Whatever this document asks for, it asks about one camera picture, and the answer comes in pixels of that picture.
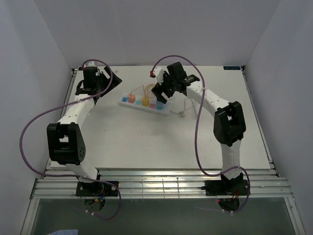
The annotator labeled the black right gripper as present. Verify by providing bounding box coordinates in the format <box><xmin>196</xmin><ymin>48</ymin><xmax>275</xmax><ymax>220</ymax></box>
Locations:
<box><xmin>151</xmin><ymin>71</ymin><xmax>176</xmax><ymax>105</ymax></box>

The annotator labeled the blue charger plug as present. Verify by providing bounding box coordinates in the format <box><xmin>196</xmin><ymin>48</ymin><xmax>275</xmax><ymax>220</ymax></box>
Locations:
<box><xmin>156</xmin><ymin>101</ymin><xmax>164</xmax><ymax>110</ymax></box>

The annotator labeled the white multicolour power strip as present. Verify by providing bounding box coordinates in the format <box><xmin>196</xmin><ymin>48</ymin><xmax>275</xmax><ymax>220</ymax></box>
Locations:
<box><xmin>118</xmin><ymin>94</ymin><xmax>171</xmax><ymax>117</ymax></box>

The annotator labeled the white power strip cord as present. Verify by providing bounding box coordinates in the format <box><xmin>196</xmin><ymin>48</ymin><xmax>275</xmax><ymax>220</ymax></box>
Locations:
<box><xmin>170</xmin><ymin>96</ymin><xmax>198</xmax><ymax>118</ymax></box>

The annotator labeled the pink charger plug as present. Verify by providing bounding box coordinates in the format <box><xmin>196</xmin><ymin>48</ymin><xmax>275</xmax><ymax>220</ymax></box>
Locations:
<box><xmin>128</xmin><ymin>94</ymin><xmax>136</xmax><ymax>103</ymax></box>

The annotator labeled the yellow charger plug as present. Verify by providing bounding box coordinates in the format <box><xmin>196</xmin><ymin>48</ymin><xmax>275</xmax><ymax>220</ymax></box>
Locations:
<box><xmin>141</xmin><ymin>96</ymin><xmax>149</xmax><ymax>107</ymax></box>

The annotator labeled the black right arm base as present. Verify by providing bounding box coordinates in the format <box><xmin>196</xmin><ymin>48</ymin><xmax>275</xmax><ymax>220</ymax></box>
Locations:
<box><xmin>201</xmin><ymin>179</ymin><xmax>250</xmax><ymax>214</ymax></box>

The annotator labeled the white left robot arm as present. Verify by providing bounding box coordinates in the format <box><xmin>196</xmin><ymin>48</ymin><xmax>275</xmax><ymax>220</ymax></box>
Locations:
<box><xmin>46</xmin><ymin>66</ymin><xmax>122</xmax><ymax>196</ymax></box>

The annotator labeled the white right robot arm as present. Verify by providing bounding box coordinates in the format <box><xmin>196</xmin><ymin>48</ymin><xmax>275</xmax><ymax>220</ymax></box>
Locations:
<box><xmin>150</xmin><ymin>62</ymin><xmax>246</xmax><ymax>194</ymax></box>

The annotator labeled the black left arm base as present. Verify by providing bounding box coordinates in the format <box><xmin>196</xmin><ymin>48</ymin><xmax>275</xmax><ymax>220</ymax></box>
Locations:
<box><xmin>75</xmin><ymin>181</ymin><xmax>119</xmax><ymax>212</ymax></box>

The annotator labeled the blue right corner label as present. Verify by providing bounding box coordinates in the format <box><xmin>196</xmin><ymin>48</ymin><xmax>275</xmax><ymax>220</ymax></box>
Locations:
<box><xmin>223</xmin><ymin>66</ymin><xmax>241</xmax><ymax>71</ymax></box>

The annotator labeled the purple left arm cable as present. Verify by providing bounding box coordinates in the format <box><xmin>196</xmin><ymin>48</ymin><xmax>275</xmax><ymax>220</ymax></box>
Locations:
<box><xmin>19</xmin><ymin>58</ymin><xmax>122</xmax><ymax>220</ymax></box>

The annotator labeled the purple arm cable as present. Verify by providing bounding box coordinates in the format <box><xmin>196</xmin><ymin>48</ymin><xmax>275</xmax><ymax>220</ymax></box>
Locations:
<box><xmin>19</xmin><ymin>58</ymin><xmax>122</xmax><ymax>220</ymax></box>
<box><xmin>152</xmin><ymin>55</ymin><xmax>250</xmax><ymax>214</ymax></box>

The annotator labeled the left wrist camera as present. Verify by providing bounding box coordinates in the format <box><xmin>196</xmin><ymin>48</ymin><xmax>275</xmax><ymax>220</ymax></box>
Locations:
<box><xmin>82</xmin><ymin>61</ymin><xmax>96</xmax><ymax>69</ymax></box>

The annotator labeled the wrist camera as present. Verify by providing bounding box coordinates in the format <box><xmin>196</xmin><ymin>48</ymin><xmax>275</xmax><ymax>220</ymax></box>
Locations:
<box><xmin>82</xmin><ymin>61</ymin><xmax>96</xmax><ymax>69</ymax></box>
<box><xmin>150</xmin><ymin>67</ymin><xmax>164</xmax><ymax>85</ymax></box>

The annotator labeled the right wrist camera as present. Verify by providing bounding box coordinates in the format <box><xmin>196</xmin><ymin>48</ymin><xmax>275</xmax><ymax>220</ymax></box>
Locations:
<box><xmin>150</xmin><ymin>67</ymin><xmax>164</xmax><ymax>85</ymax></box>

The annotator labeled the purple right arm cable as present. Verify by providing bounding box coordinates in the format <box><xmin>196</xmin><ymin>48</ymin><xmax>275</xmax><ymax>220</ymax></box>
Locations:
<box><xmin>152</xmin><ymin>55</ymin><xmax>250</xmax><ymax>214</ymax></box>

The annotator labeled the aluminium rail frame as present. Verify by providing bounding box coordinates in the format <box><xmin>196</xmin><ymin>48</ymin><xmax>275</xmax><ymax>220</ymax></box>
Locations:
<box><xmin>20</xmin><ymin>66</ymin><xmax>306</xmax><ymax>235</ymax></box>

